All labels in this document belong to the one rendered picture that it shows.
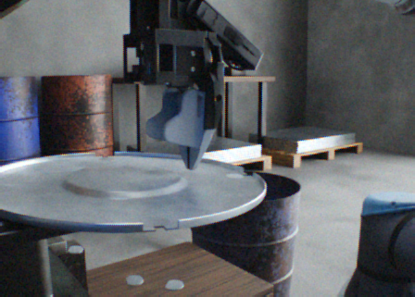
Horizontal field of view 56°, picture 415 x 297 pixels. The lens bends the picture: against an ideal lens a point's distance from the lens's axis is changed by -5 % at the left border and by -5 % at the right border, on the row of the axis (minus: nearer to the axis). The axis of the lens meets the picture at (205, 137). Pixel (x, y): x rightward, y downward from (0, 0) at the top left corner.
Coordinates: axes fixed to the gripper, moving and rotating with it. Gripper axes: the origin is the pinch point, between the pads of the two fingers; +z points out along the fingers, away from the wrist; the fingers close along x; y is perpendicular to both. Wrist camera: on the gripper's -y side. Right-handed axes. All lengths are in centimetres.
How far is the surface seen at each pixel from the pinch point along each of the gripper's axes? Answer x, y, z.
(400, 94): -190, -424, 13
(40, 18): -330, -69, -59
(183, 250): -61, -39, 45
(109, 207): 7.4, 14.0, 1.3
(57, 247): -21.1, 10.9, 16.3
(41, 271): 4.9, 19.5, 6.6
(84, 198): 3.9, 14.8, 1.2
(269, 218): -53, -67, 38
